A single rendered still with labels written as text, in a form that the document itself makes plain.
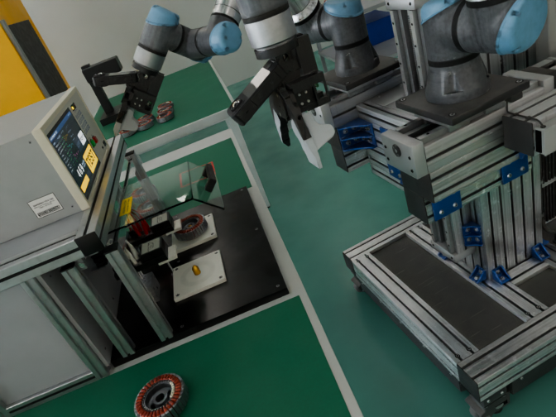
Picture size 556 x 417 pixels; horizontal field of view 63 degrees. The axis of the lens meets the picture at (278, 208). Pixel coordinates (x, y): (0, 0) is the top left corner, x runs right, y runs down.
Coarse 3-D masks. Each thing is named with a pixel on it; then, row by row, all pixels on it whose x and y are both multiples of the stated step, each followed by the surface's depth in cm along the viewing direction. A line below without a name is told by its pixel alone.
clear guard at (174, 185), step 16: (160, 176) 121; (176, 176) 117; (192, 176) 115; (128, 192) 119; (144, 192) 115; (160, 192) 112; (176, 192) 108; (192, 192) 106; (208, 192) 110; (144, 208) 106; (160, 208) 104; (112, 224) 105; (128, 224) 102
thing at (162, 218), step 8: (160, 216) 146; (168, 216) 144; (152, 224) 143; (160, 224) 142; (168, 224) 143; (176, 224) 146; (136, 232) 147; (144, 232) 145; (152, 232) 143; (160, 232) 143; (168, 232) 144; (136, 240) 143; (144, 240) 143
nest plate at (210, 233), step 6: (204, 216) 156; (210, 216) 154; (210, 222) 151; (210, 228) 147; (174, 234) 152; (204, 234) 145; (210, 234) 144; (216, 234) 143; (174, 240) 149; (192, 240) 145; (198, 240) 144; (204, 240) 143; (180, 246) 144; (186, 246) 143; (192, 246) 143
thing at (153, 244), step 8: (152, 240) 123; (160, 240) 122; (144, 248) 121; (152, 248) 119; (160, 248) 119; (168, 248) 125; (176, 248) 125; (144, 256) 119; (152, 256) 119; (160, 256) 119; (168, 256) 121; (176, 256) 121; (144, 264) 119; (152, 264) 120; (160, 264) 121; (144, 280) 125
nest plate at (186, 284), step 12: (216, 252) 134; (192, 264) 133; (204, 264) 131; (216, 264) 129; (180, 276) 130; (192, 276) 128; (204, 276) 126; (216, 276) 124; (180, 288) 125; (192, 288) 123; (204, 288) 122
